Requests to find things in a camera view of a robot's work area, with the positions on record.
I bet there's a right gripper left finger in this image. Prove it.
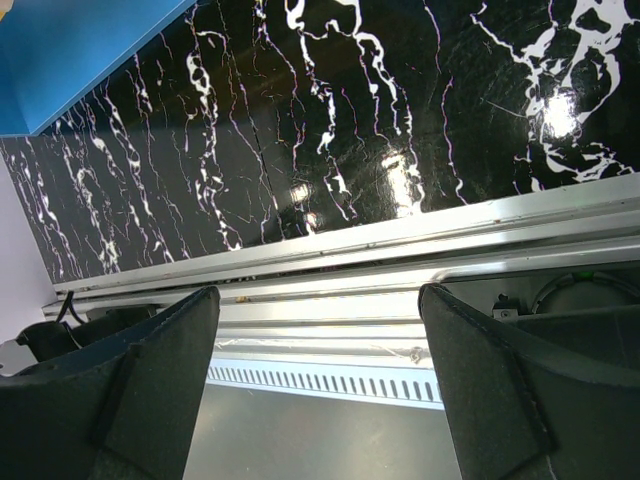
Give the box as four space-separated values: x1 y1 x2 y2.
1 287 220 479

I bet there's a colourful wooden bookshelf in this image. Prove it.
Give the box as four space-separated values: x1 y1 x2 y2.
1 0 194 137

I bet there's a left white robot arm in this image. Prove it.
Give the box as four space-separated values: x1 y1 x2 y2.
16 292 157 362

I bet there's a slotted white cable duct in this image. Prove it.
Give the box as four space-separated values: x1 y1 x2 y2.
206 359 444 411

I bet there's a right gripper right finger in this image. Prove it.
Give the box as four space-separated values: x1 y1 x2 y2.
419 284 639 479

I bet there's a black marble pattern mat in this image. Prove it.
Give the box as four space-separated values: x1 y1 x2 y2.
1 1 639 283

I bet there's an aluminium rail frame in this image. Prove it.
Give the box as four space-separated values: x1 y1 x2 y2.
54 174 639 366

